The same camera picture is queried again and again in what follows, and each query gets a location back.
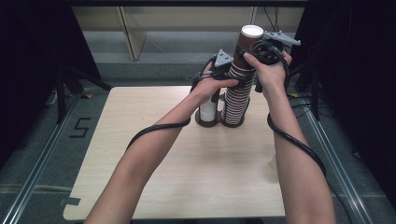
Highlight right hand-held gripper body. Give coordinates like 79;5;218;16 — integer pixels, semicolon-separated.
249;30;303;66

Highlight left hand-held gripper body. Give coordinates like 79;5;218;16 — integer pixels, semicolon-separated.
212;49;235;81

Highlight stack of brown cups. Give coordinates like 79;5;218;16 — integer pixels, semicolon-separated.
221;63;258;126

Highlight stack of white cups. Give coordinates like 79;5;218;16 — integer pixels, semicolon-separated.
199;99;218;123

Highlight brown cup holder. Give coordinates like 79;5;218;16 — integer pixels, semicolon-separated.
194;91;251;129

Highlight person's left hand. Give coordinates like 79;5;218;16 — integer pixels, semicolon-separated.
189;61;240;107

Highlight person's right hand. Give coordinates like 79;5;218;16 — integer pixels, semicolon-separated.
243;50;293;98

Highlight beige cabinet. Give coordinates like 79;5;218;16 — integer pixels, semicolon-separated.
72;6;305;62

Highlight black stand legs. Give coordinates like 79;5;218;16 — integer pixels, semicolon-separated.
292;59;321;121
55;63;114;125

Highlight black curtain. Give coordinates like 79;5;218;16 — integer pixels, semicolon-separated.
0;0;104;160
292;0;396;200

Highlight black tape strip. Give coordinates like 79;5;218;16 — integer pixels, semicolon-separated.
59;197;82;207

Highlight hanging black cables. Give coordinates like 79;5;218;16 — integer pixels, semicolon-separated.
263;6;280;33

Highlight white metal post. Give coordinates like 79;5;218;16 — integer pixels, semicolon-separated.
248;7;258;26

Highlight black floor cables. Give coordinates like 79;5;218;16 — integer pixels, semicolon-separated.
281;92;314;119

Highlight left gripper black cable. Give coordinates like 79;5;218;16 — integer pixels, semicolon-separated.
125;118;191;151

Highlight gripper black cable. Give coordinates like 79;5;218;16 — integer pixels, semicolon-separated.
266;112;354;224
125;118;191;151

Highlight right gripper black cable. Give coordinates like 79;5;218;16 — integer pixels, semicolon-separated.
266;112;354;224

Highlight aluminium floor rail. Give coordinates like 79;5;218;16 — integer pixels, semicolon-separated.
304;101;370;224
0;92;82;224

